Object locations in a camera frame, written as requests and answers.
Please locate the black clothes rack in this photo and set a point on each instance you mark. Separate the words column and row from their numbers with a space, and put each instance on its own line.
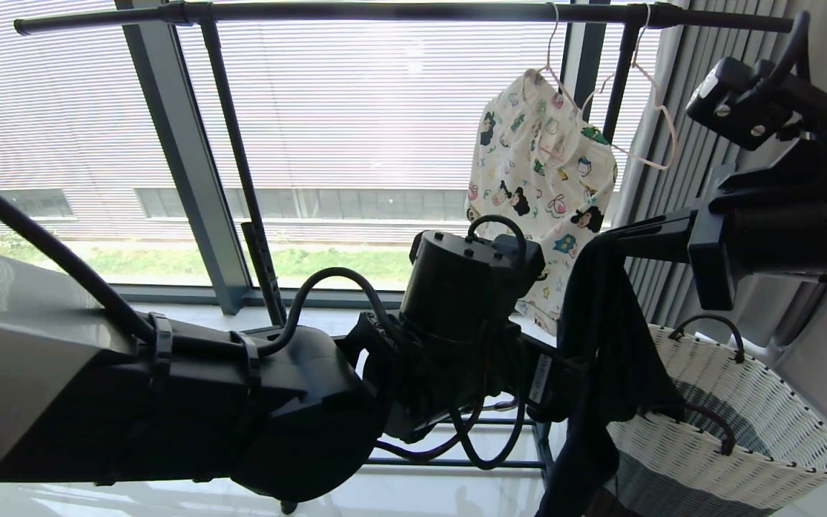
column 385, row 11

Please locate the window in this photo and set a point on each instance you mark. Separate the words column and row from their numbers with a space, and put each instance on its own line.
column 385, row 108

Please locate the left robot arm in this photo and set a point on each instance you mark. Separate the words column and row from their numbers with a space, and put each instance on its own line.
column 277, row 416

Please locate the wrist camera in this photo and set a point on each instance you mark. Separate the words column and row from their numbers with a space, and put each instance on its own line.
column 744, row 100
column 521, row 262

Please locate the white laundry basket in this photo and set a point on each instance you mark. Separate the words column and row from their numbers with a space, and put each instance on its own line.
column 779, row 431

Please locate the pink clothes hanger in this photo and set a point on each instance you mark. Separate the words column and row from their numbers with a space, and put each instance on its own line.
column 551, row 57
column 674, row 136

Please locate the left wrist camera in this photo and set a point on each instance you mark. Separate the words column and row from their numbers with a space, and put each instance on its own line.
column 521, row 262

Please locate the cream printed garment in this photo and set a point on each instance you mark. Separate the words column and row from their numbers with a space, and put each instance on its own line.
column 528, row 179

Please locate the black garment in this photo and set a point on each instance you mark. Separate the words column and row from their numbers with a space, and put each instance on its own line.
column 614, row 345

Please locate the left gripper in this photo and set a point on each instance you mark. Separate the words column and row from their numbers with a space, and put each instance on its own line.
column 543, row 380

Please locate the grey curtain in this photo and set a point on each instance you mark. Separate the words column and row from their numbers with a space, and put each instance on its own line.
column 661, row 194

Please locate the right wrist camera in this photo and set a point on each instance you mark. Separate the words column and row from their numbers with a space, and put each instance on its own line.
column 744, row 100

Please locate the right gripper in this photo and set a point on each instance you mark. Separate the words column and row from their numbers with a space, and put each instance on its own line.
column 794, row 237

